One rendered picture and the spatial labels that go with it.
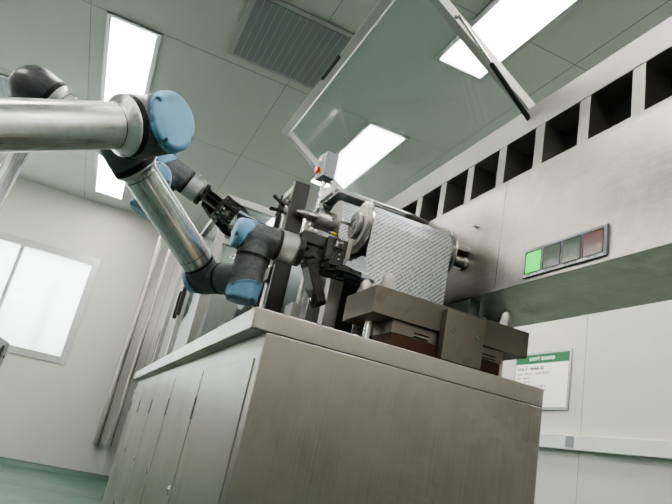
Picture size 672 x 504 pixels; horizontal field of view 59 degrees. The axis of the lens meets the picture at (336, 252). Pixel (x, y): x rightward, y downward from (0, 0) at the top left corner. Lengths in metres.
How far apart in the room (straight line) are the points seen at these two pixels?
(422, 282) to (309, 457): 0.62
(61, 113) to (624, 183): 1.05
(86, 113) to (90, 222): 6.04
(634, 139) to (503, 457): 0.70
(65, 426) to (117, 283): 1.54
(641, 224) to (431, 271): 0.55
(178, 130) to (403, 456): 0.75
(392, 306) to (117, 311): 5.82
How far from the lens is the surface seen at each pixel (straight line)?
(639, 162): 1.34
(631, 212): 1.30
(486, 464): 1.30
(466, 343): 1.33
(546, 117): 1.66
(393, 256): 1.53
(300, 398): 1.11
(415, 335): 1.30
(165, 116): 1.17
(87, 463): 6.90
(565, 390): 4.78
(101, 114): 1.13
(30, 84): 1.70
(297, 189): 1.85
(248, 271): 1.34
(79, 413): 6.87
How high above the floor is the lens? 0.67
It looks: 19 degrees up
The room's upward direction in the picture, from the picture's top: 12 degrees clockwise
